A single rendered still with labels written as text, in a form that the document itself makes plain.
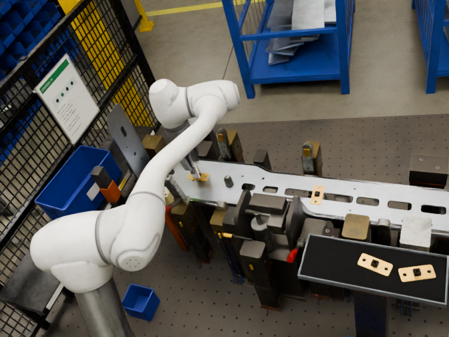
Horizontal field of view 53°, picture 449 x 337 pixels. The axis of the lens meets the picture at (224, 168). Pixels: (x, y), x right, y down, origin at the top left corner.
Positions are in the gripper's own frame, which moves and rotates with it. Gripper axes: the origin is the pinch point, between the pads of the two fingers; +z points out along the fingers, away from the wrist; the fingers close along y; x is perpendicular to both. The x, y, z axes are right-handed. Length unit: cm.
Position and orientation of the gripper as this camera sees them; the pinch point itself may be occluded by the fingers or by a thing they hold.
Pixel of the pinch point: (195, 169)
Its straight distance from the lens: 174.1
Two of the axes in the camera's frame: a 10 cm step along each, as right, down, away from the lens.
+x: -9.1, -1.0, 3.9
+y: 3.3, -7.5, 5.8
